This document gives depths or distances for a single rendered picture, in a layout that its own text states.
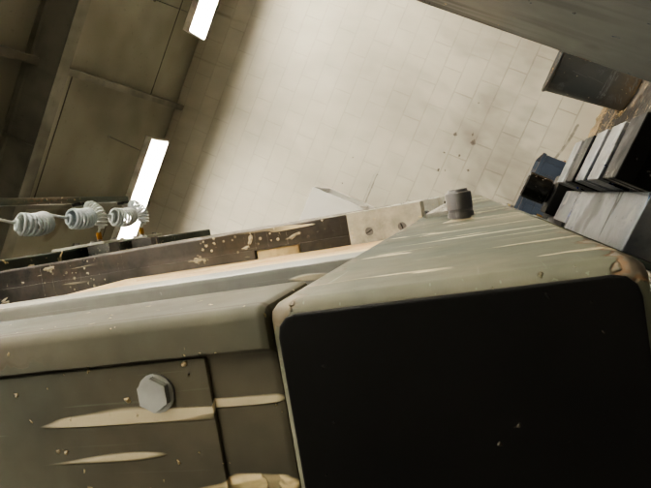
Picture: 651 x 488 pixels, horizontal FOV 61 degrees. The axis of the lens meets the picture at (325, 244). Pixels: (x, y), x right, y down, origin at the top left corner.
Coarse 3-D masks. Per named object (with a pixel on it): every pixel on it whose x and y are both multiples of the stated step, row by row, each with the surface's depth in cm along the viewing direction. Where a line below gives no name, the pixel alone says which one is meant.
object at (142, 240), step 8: (136, 200) 197; (416, 200) 169; (440, 200) 167; (136, 208) 195; (144, 208) 196; (144, 216) 198; (144, 224) 196; (152, 232) 199; (128, 240) 193; (136, 240) 194; (144, 240) 194; (152, 240) 194
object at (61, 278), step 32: (288, 224) 96; (320, 224) 95; (352, 224) 93; (384, 224) 92; (96, 256) 106; (128, 256) 104; (160, 256) 103; (192, 256) 101; (224, 256) 100; (256, 256) 98; (0, 288) 112; (32, 288) 110; (64, 288) 109
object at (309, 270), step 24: (288, 264) 47; (312, 264) 45; (336, 264) 44; (120, 288) 53; (144, 288) 49; (168, 288) 48; (192, 288) 47; (216, 288) 47; (240, 288) 46; (0, 312) 53; (24, 312) 52; (48, 312) 51; (72, 312) 51
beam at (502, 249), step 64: (384, 256) 30; (448, 256) 24; (512, 256) 21; (576, 256) 18; (320, 320) 18; (384, 320) 18; (448, 320) 17; (512, 320) 17; (576, 320) 16; (640, 320) 16; (320, 384) 18; (384, 384) 18; (448, 384) 17; (512, 384) 17; (576, 384) 16; (640, 384) 16; (320, 448) 19; (384, 448) 18; (448, 448) 18; (512, 448) 17; (576, 448) 17; (640, 448) 16
